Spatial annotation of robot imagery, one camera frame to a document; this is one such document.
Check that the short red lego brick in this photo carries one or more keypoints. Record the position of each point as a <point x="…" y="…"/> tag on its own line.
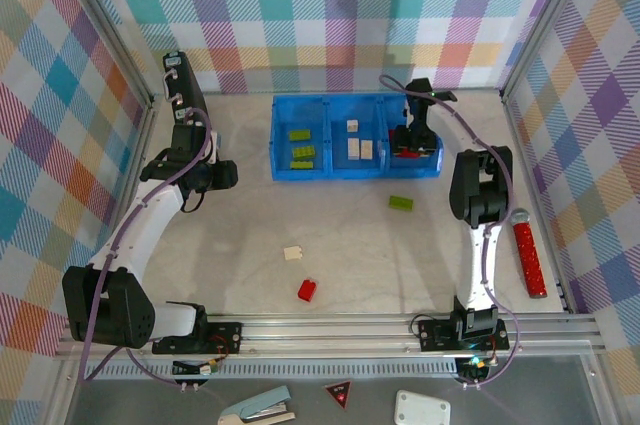
<point x="407" y="156"/>
<point x="307" y="290"/>

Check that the short cream lego brick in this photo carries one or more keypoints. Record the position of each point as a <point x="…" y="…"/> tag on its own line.
<point x="293" y="253"/>
<point x="352" y="126"/>

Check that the blue three-compartment plastic bin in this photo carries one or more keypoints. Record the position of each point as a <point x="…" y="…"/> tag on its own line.
<point x="300" y="117"/>

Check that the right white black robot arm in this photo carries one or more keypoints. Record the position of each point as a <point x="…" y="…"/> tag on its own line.
<point x="480" y="265"/>

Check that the black hub box with ports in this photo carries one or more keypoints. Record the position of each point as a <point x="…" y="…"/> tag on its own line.
<point x="187" y="85"/>

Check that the red glitter toy microphone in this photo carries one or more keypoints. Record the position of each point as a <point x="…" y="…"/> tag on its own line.
<point x="530" y="260"/>

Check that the left small connector board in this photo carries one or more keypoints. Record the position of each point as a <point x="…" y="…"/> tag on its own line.
<point x="197" y="369"/>

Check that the small connector board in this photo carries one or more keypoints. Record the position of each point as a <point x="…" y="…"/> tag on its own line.
<point x="197" y="369"/>
<point x="472" y="367"/>

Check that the right small connector board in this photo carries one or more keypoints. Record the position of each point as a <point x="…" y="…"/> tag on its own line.
<point x="472" y="367"/>

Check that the light blue stapler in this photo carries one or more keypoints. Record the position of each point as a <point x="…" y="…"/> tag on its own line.
<point x="260" y="405"/>

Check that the red black triangle badge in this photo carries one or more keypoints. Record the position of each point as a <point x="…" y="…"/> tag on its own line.
<point x="339" y="392"/>

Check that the white rectangular plate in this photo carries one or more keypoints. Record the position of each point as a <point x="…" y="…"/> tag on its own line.
<point x="421" y="407"/>

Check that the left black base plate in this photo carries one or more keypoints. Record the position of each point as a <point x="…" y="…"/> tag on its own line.
<point x="225" y="337"/>

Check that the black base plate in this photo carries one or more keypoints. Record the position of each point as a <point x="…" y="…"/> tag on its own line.
<point x="225" y="337"/>
<point x="430" y="335"/>

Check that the left aluminium frame post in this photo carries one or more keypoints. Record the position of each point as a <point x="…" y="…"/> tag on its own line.
<point x="105" y="30"/>

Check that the aluminium frame post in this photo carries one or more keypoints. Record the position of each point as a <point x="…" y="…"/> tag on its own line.
<point x="105" y="30"/>
<point x="545" y="20"/>

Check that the right aluminium frame post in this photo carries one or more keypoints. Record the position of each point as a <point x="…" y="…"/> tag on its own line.
<point x="545" y="20"/>

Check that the aluminium extrusion rail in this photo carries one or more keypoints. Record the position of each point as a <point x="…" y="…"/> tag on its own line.
<point x="325" y="332"/>

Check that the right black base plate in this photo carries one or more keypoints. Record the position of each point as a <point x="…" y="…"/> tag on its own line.
<point x="430" y="335"/>

